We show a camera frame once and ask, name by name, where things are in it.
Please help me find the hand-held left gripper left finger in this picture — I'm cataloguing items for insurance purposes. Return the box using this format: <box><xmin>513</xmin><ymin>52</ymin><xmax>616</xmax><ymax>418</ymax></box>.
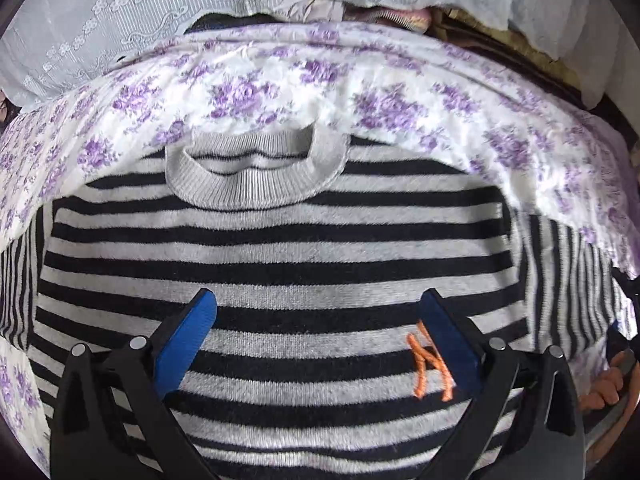
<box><xmin>50</xmin><ymin>288</ymin><xmax>219</xmax><ymax>480</ymax></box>

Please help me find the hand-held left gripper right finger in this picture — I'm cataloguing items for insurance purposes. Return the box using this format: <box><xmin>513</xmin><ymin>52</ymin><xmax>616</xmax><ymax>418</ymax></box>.
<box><xmin>417</xmin><ymin>288</ymin><xmax>586</xmax><ymax>480</ymax></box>

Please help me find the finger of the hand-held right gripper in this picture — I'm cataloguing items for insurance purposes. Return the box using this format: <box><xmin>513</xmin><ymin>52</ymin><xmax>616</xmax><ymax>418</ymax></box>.
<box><xmin>605</xmin><ymin>317</ymin><xmax>635</xmax><ymax>356</ymax></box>

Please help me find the black grey striped sweater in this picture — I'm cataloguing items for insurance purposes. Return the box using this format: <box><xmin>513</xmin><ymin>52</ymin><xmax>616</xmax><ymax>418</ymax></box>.
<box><xmin>0</xmin><ymin>125</ymin><xmax>632</xmax><ymax>480</ymax></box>

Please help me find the person's right hand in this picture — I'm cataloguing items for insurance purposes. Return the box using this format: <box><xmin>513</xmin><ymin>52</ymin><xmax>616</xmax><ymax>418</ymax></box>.
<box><xmin>579</xmin><ymin>350</ymin><xmax>632</xmax><ymax>413</ymax></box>

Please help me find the purple floral bed sheet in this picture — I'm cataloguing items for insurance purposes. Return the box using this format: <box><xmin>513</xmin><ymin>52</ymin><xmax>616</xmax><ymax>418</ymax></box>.
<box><xmin>0</xmin><ymin>24</ymin><xmax>640</xmax><ymax>480</ymax></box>

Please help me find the pink cloth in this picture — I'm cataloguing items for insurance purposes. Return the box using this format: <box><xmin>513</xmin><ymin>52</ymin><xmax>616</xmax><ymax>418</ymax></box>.
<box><xmin>350</xmin><ymin>6</ymin><xmax>432</xmax><ymax>32</ymax></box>

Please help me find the white lace cloth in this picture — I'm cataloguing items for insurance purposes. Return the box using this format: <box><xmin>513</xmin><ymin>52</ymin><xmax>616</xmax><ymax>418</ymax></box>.
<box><xmin>0</xmin><ymin>0</ymin><xmax>623</xmax><ymax>111</ymax></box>

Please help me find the beige grey cloth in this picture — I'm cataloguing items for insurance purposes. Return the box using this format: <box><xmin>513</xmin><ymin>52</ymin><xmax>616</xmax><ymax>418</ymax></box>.
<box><xmin>287</xmin><ymin>0</ymin><xmax>351</xmax><ymax>23</ymax></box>

